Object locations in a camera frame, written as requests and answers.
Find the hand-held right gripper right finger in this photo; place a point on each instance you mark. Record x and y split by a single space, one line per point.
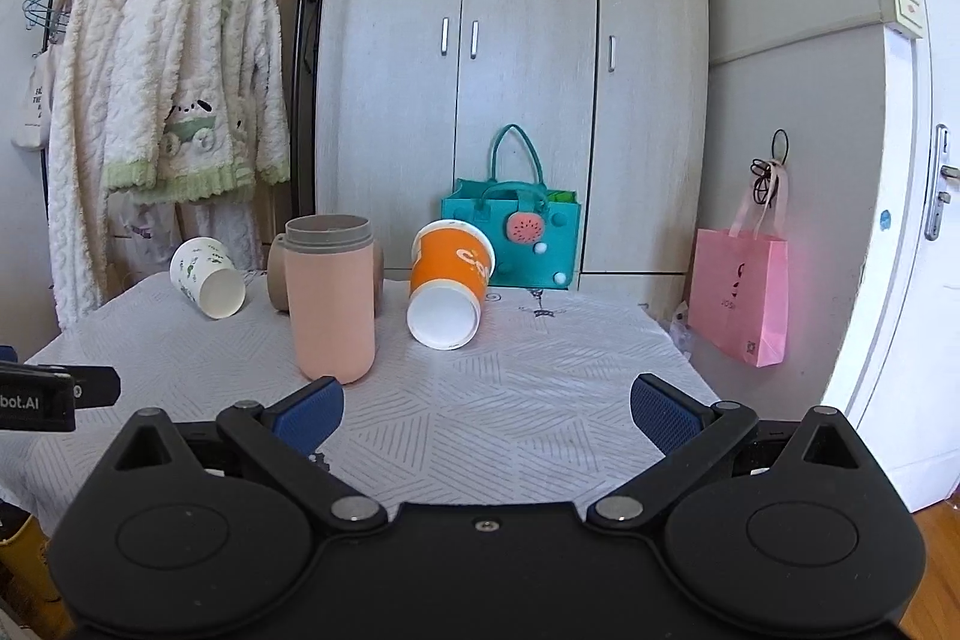
664 415

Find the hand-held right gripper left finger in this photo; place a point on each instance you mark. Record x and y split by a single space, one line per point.
311 413

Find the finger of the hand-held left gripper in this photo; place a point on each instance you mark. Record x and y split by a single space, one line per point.
97 386

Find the orange paper cup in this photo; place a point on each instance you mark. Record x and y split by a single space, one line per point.
450 257

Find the white paper cup green print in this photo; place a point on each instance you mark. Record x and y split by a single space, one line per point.
196 269

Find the clear plastic bag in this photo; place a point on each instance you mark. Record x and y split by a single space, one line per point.
681 329

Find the pink tumbler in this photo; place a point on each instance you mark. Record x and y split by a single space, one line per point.
334 310

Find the beige mug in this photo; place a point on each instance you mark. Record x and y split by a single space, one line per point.
276 280

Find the pink paper bag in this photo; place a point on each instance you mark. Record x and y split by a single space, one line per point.
739 295

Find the yellow container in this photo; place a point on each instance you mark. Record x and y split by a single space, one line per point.
22 565

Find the white patterned tablecloth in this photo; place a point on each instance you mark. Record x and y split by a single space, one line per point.
487 400

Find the teal felt handbag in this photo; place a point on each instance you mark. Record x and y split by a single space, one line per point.
525 265

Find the white tote bag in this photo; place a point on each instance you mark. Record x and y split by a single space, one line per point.
31 108

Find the white fleece robe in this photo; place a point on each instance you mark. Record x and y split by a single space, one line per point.
82 85

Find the white fleece jacket green trim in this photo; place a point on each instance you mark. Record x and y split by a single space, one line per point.
195 10

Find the white door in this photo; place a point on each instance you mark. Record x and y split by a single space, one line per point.
930 48

